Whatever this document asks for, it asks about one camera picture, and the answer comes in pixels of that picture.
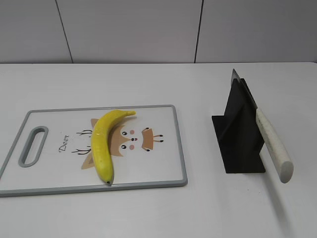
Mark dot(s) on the white deer cutting board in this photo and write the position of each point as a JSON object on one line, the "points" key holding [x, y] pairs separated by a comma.
{"points": [[51, 153]]}

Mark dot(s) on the yellow plastic banana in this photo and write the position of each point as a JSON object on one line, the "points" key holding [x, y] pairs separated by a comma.
{"points": [[99, 143]]}

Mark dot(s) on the white handled kitchen knife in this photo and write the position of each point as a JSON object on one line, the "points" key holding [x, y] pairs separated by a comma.
{"points": [[278, 153]]}

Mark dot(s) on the black knife stand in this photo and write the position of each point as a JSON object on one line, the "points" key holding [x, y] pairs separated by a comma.
{"points": [[238, 135]]}

